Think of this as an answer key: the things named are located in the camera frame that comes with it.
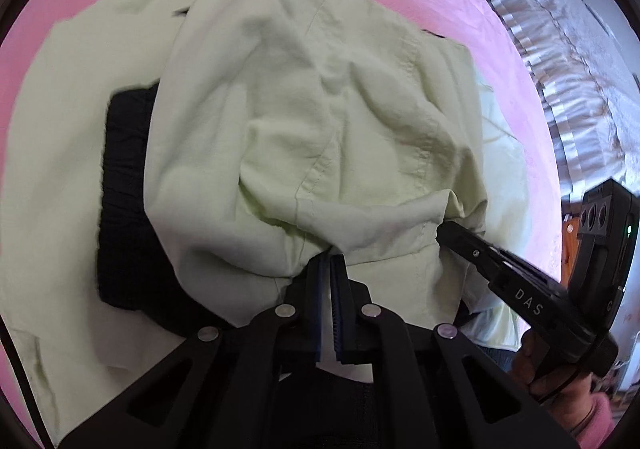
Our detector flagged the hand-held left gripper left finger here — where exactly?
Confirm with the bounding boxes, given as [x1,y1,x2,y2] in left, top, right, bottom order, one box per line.
[57,254,331,449]

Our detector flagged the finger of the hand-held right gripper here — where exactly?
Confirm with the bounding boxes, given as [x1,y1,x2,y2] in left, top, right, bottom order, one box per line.
[436,220,517,291]

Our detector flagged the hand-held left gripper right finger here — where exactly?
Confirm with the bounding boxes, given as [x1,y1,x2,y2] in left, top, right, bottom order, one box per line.
[330,254,583,449]

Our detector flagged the light green jacket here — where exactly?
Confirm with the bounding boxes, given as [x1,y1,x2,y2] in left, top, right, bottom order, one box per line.
[0,0,531,440]

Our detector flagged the person's right hand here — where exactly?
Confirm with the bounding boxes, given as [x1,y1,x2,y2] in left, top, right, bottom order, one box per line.
[510,329,601,432]

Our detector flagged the black cable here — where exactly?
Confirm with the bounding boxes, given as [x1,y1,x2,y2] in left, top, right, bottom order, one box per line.
[0,316,55,449]

